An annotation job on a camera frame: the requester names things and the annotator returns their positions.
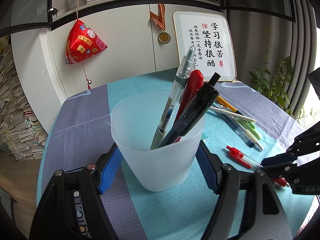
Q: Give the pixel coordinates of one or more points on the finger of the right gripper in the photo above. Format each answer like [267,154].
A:
[287,171]
[279,159]

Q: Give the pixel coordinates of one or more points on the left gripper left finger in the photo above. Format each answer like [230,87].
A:
[108,165]

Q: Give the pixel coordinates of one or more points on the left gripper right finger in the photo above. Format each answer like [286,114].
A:
[210,165]

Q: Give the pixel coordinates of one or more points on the red clear ballpoint pen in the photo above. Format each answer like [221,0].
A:
[251,164]

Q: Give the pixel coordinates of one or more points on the blue clear gel pen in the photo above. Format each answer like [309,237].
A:
[243,133]

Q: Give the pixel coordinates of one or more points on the translucent white plastic cup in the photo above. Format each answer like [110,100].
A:
[133,124]

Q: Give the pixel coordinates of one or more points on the white slim pen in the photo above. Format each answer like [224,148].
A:
[228,113]

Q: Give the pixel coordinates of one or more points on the grey-grip clear gel pen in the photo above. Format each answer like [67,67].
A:
[183,73]

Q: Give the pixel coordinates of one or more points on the green pen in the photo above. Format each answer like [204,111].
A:
[248,128]

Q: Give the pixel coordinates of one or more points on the blue grey tablecloth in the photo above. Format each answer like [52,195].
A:
[81,133]

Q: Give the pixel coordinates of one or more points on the green potted plant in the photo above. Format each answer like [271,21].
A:
[273,86]

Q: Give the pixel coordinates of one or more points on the orange black pen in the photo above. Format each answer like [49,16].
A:
[223,102]

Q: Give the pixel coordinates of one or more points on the black dark-blue ballpoint pen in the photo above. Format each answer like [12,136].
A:
[193,112]

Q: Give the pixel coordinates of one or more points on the red utility knife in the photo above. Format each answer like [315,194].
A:
[193,85]

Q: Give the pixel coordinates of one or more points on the white cabinet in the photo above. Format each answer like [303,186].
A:
[132,49]

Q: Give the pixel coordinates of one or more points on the red pyramid hanging ornament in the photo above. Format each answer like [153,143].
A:
[82,43]

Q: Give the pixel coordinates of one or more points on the framed calligraphy sign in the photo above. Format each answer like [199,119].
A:
[210,35]

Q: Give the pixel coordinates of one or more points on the gold medal with ribbon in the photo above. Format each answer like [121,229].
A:
[159,19]

